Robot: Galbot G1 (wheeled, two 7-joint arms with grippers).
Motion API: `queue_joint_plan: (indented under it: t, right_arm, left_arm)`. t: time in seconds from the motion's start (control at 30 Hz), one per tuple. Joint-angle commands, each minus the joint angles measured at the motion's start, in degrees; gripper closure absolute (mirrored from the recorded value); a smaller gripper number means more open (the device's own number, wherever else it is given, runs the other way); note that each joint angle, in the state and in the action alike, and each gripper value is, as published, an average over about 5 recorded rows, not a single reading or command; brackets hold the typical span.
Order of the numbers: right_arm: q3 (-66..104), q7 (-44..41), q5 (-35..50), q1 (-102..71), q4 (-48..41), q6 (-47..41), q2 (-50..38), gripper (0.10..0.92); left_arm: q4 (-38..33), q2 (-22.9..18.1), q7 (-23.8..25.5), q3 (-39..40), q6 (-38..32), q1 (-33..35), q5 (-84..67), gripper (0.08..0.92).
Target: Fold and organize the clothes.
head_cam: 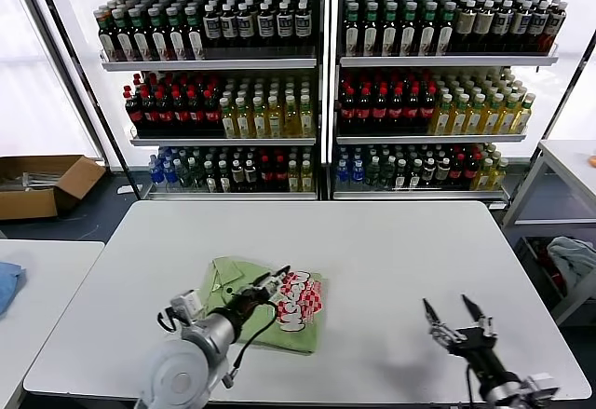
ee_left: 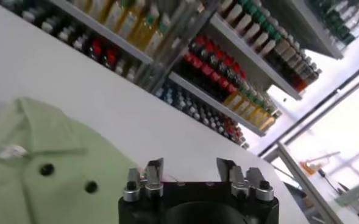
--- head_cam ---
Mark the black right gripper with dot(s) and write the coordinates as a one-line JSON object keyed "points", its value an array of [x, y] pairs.
{"points": [[475, 344]]}

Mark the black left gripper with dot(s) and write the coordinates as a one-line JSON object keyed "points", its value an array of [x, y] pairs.
{"points": [[247, 302]]}

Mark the green polo shirt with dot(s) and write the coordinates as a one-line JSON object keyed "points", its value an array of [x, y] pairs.
{"points": [[302, 341]]}

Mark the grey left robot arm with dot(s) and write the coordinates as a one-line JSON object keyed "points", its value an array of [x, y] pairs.
{"points": [[177, 372]]}

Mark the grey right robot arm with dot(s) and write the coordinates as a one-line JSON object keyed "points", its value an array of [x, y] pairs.
{"points": [[503, 388]]}

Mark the small yellow tea bottle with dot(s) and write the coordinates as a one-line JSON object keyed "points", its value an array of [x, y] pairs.
{"points": [[306, 177], [498, 173], [293, 177], [484, 175]]}

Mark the small red cap cola bottle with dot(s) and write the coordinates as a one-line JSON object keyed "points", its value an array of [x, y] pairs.
{"points": [[471, 169], [265, 173], [280, 173], [457, 170]]}

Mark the white cap dark drink bottle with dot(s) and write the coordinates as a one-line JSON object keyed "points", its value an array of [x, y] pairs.
{"points": [[443, 171], [225, 178], [415, 176], [238, 173], [210, 178], [429, 171], [401, 177], [251, 173]]}

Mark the red fabric item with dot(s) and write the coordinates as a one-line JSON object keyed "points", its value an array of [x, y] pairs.
{"points": [[542, 255]]}

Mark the blue water bottle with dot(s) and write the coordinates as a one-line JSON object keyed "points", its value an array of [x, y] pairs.
{"points": [[157, 173], [169, 177], [342, 173], [357, 173]]}

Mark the green tinted water bottle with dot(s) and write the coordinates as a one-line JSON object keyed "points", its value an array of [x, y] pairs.
{"points": [[196, 175], [182, 175], [372, 173], [387, 173]]}

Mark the pale blue crumpled cloth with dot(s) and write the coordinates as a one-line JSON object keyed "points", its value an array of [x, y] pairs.
{"points": [[572, 255]]}

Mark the yellow tea bottle white cap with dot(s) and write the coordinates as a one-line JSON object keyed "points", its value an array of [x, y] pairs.
{"points": [[260, 120], [292, 120], [525, 115], [459, 118], [243, 120], [476, 118], [307, 120], [442, 118], [276, 120], [227, 120], [493, 118], [510, 118]]}

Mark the small white flat object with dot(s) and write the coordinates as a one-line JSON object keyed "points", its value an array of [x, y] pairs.
{"points": [[125, 190]]}

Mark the grey metal side table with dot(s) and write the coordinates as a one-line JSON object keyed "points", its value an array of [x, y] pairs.
{"points": [[565, 153]]}

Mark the small orange object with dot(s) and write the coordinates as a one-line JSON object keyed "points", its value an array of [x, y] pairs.
{"points": [[592, 159]]}

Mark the grey metal shelving unit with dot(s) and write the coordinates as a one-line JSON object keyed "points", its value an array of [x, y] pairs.
{"points": [[442, 61], [209, 65]]}

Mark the navy white label drink bottle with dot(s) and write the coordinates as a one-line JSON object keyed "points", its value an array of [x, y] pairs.
{"points": [[504, 27], [246, 27], [303, 25], [286, 25], [555, 27], [229, 27], [539, 27], [212, 27], [266, 26], [522, 27]]}

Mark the brown cardboard box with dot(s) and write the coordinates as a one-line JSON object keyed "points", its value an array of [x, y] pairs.
{"points": [[28, 206]]}

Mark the green cap dark tea bottle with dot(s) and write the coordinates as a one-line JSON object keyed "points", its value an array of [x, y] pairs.
{"points": [[371, 31], [410, 31], [159, 34], [195, 34], [390, 31], [429, 31], [124, 34], [107, 35], [447, 31], [352, 31], [141, 34], [178, 34]]}

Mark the blue folded cloth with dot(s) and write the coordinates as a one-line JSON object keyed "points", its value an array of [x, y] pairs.
{"points": [[7, 288]]}

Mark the beige label dark drink bottle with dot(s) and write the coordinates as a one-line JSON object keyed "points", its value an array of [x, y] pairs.
{"points": [[466, 27], [485, 27]]}

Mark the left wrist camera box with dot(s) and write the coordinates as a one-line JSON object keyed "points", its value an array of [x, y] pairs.
{"points": [[186, 306]]}

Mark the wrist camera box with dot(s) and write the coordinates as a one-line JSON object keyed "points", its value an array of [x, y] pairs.
{"points": [[186, 306], [540, 385]]}

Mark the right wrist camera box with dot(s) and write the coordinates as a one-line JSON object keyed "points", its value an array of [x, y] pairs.
{"points": [[540, 385]]}

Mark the black slanted frame pole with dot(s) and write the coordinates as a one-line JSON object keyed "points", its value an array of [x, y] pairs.
{"points": [[570, 90], [131, 178]]}

